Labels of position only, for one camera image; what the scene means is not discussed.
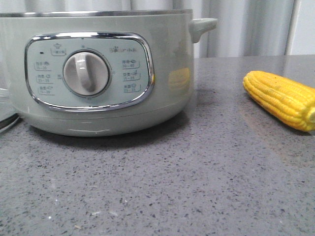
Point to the yellow corn cob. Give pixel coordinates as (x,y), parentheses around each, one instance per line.
(291,102)

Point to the glass pot lid with knob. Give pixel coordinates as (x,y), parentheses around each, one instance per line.
(8,114)

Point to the pale green electric cooking pot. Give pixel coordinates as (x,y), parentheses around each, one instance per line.
(99,73)

